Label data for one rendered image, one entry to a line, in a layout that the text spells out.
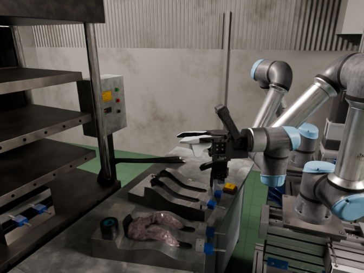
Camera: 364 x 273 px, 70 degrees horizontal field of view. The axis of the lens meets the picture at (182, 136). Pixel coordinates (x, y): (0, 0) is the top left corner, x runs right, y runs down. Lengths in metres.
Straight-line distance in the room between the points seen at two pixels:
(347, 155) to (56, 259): 1.24
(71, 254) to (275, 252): 0.92
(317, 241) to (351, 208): 0.29
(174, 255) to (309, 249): 0.56
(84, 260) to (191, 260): 0.48
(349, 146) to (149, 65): 3.13
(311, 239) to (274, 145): 0.55
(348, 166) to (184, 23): 2.93
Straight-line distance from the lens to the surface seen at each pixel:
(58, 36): 4.62
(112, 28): 4.03
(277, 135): 0.81
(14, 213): 1.55
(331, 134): 1.33
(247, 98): 3.46
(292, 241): 1.26
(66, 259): 1.38
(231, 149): 0.78
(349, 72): 0.94
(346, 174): 1.00
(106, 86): 1.89
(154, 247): 1.20
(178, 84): 3.63
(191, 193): 1.53
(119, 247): 1.26
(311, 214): 1.18
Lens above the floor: 1.72
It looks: 21 degrees down
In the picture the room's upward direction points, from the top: straight up
